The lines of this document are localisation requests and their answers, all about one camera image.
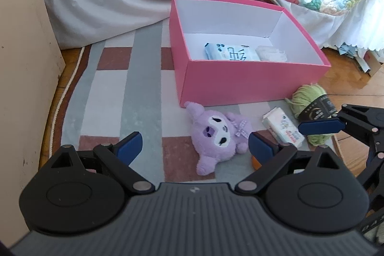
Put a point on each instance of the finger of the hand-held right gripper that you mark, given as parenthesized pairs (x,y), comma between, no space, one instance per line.
(319,126)
(373,172)

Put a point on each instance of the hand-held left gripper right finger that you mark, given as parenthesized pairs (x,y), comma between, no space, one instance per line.
(261,148)

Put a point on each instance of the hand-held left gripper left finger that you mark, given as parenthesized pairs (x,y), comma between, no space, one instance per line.
(130,145)

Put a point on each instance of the orange makeup sponge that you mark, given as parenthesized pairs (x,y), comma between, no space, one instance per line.
(256,162)

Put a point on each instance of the white tissue pack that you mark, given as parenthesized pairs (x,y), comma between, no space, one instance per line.
(283,127)

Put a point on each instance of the green yarn ball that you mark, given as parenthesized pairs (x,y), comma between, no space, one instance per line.
(306,95)

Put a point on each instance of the purple plush toy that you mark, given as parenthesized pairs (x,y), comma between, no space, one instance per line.
(216,136)

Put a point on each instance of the pink cardboard box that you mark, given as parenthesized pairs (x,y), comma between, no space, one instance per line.
(240,82)

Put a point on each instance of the clear plastic swab box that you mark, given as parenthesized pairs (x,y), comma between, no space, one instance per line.
(271,53)

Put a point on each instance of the blue wet wipe pack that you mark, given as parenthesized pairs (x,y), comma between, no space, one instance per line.
(231,52)

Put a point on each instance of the checked grey rug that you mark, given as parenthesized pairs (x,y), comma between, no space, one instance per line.
(141,79)

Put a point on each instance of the crumpled blue paper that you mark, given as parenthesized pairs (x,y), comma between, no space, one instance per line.
(346,50)

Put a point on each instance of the white bed skirt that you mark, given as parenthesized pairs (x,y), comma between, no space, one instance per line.
(105,13)

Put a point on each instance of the beige wooden board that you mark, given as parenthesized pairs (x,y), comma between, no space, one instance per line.
(21,49)

